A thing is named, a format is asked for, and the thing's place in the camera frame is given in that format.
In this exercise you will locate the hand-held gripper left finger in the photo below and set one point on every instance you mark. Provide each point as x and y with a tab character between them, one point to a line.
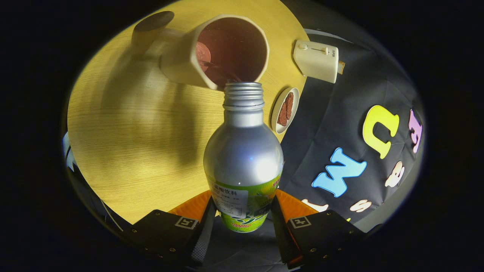
202	241

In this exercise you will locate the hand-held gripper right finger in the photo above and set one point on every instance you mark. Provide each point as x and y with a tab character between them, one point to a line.
281	238

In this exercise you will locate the toast slice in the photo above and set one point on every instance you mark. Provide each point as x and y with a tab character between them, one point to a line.
341	67

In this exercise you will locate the white toaster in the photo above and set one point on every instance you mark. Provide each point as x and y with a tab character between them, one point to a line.
315	62

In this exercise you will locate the brown meat slice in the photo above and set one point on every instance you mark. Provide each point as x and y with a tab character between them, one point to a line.
282	116
289	105

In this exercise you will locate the wooden table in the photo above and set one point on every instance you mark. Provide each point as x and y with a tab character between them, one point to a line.
124	132

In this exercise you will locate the white round plate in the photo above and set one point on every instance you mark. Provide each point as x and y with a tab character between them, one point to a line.
294	113

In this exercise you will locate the silver bottle with green label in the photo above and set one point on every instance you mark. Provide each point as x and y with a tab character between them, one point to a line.
244	151

